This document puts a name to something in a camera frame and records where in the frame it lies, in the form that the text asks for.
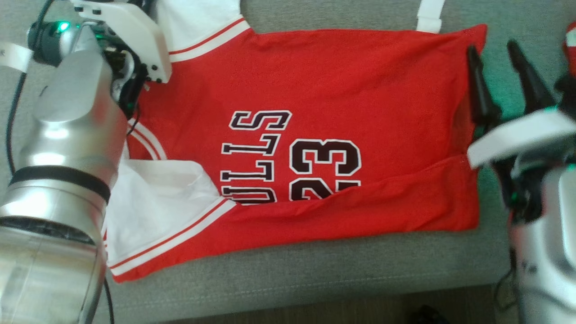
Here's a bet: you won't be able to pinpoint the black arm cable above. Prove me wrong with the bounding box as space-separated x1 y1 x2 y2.
4 0 57 177
492 268 519 312

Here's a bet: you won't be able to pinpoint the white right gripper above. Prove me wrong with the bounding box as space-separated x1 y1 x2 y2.
466 39 576 170

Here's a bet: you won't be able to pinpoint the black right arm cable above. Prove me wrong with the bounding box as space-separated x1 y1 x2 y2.
492 268 519 312

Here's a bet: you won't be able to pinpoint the white fabric strap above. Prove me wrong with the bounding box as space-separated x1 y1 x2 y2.
416 0 446 35

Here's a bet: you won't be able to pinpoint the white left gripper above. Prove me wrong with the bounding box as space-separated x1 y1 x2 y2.
71 0 173 85

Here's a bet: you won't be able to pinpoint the grey fabric sofa seat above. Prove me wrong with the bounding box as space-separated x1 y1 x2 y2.
0 0 576 324

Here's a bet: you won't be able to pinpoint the red shorts with white stripe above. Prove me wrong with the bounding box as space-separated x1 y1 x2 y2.
562 21 576 78

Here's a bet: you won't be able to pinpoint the red basketball jersey white trim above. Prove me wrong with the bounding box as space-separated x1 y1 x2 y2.
103 0 489 284

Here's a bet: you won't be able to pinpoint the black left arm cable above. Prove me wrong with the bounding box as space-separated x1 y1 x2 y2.
4 0 57 177

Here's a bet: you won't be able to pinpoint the white cable label tag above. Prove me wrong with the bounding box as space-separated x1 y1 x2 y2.
0 42 35 73

